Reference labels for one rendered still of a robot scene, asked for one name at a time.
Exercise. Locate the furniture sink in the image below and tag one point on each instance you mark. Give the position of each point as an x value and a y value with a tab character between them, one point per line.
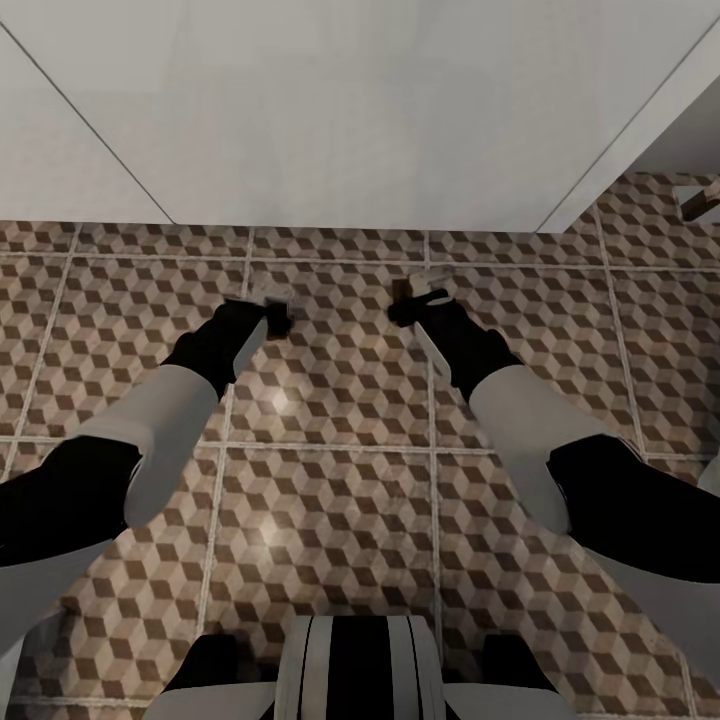
452	115

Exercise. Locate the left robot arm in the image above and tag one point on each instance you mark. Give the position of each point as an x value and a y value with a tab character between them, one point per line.
120	468

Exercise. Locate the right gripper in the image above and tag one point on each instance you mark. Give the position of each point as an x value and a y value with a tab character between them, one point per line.
402	313

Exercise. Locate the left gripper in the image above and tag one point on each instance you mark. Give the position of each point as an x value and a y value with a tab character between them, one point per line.
278	322

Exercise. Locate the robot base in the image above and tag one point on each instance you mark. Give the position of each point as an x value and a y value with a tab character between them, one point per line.
206	689

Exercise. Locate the mousetrap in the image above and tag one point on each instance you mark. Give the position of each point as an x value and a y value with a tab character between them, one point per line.
276	307
401	290

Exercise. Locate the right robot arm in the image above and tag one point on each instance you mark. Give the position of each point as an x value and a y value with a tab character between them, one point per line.
657	537

